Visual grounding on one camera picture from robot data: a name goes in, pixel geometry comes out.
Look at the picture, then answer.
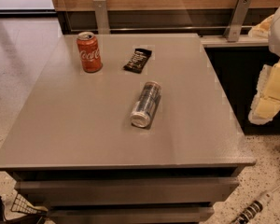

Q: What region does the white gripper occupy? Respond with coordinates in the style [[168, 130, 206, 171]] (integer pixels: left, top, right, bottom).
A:
[[248, 7, 280, 125]]

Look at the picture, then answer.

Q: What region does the silver redbull can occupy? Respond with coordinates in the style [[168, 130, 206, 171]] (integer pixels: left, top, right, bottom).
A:
[[130, 81, 161, 128]]

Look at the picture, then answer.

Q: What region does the red coca-cola can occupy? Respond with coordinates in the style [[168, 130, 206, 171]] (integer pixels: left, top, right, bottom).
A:
[[77, 32, 103, 73]]

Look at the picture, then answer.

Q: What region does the black snack bar wrapper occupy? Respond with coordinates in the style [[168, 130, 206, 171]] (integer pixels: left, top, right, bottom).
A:
[[123, 49, 152, 74]]

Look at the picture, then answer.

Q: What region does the grey drawer cabinet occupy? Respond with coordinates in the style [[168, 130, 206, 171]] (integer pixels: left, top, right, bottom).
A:
[[0, 34, 255, 224]]

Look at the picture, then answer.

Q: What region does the white power strip cable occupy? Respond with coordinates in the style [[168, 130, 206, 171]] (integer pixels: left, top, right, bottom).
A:
[[231, 175, 280, 224]]

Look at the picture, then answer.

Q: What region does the left metal bracket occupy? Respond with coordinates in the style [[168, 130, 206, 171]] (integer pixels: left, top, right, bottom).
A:
[[93, 0, 110, 35]]

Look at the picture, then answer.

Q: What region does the black wire basket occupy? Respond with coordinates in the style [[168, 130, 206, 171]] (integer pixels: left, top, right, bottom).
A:
[[10, 194, 48, 216]]

